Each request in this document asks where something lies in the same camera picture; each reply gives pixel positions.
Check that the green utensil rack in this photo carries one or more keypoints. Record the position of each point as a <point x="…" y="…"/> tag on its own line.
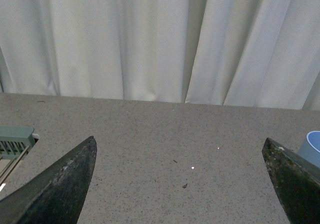
<point x="15" y="143"/>

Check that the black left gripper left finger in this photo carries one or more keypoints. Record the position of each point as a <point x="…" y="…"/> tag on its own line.
<point x="57" y="194"/>

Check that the white curtain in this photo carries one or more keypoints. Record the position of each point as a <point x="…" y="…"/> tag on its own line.
<point x="252" y="53"/>

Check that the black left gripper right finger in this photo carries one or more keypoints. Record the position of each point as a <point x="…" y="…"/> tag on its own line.
<point x="296" y="182"/>

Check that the light blue cup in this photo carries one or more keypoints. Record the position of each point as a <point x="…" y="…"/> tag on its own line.
<point x="310" y="148"/>

